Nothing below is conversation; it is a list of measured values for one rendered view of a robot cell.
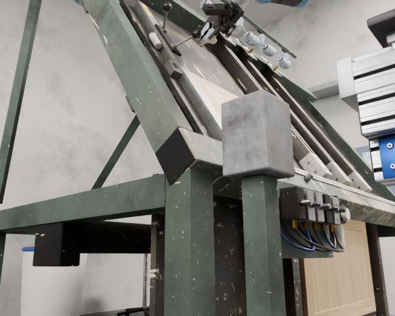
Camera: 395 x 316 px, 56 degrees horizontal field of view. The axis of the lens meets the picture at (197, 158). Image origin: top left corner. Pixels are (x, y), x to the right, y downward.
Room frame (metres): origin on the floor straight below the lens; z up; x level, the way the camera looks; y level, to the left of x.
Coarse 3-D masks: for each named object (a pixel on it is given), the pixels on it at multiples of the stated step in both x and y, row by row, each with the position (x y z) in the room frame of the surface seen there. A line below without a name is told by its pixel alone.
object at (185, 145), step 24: (168, 144) 0.94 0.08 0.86; (192, 144) 0.90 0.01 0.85; (216, 144) 1.01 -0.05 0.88; (168, 168) 0.93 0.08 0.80; (192, 168) 0.90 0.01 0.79; (216, 168) 0.94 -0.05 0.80; (216, 192) 1.05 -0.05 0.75; (240, 192) 1.12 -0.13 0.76; (336, 192) 1.54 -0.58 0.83; (360, 216) 1.87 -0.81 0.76; (384, 216) 2.07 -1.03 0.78
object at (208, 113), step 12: (144, 12) 1.41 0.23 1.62; (144, 24) 1.41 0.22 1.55; (168, 48) 1.31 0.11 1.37; (180, 60) 1.30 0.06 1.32; (192, 84) 1.22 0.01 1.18; (192, 96) 1.22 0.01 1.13; (204, 96) 1.23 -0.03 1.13; (204, 108) 1.18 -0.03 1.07; (204, 120) 1.18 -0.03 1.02; (216, 120) 1.16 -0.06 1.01; (216, 132) 1.15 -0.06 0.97
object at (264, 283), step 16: (256, 176) 0.80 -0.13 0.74; (272, 176) 0.81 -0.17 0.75; (256, 192) 0.80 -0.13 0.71; (272, 192) 0.81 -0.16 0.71; (256, 208) 0.80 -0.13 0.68; (272, 208) 0.81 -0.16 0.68; (256, 224) 0.80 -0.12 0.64; (272, 224) 0.80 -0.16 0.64; (256, 240) 0.80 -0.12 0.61; (272, 240) 0.80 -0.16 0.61; (256, 256) 0.80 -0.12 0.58; (272, 256) 0.80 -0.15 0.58; (256, 272) 0.80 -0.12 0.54; (272, 272) 0.79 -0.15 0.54; (256, 288) 0.81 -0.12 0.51; (272, 288) 0.79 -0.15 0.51; (256, 304) 0.81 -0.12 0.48; (272, 304) 0.79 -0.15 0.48
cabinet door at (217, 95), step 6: (198, 78) 1.38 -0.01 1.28; (204, 84) 1.39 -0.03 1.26; (210, 84) 1.44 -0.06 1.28; (204, 90) 1.34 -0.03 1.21; (210, 90) 1.40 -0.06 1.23; (216, 90) 1.44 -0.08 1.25; (222, 90) 1.50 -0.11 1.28; (210, 96) 1.34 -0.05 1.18; (216, 96) 1.40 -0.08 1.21; (222, 96) 1.46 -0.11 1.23; (228, 96) 1.51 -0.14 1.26; (234, 96) 1.57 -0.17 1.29; (216, 102) 1.35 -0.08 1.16; (222, 102) 1.40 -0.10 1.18; (216, 108) 1.30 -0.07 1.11
